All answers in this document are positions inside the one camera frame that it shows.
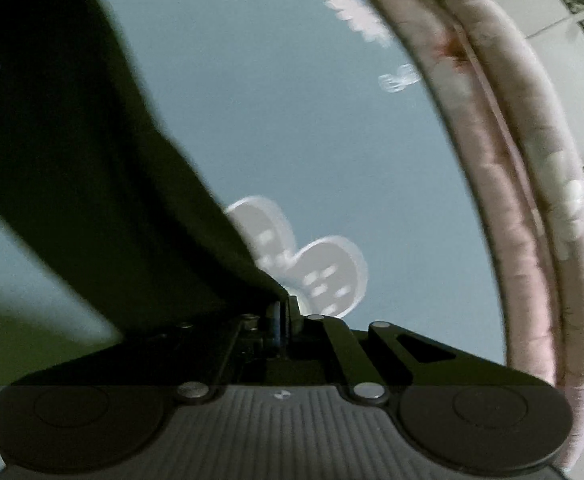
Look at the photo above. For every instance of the black garment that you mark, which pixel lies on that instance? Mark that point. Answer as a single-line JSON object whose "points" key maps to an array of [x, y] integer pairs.
{"points": [[72, 135]]}

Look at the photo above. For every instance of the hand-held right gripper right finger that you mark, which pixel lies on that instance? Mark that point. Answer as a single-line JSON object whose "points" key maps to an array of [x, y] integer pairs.
{"points": [[287, 330]]}

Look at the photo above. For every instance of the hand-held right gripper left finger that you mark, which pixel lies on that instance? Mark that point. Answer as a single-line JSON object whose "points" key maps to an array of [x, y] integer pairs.
{"points": [[273, 327]]}

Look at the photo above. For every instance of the folded pink quilt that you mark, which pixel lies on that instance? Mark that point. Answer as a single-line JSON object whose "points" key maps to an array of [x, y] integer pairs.
{"points": [[512, 210]]}

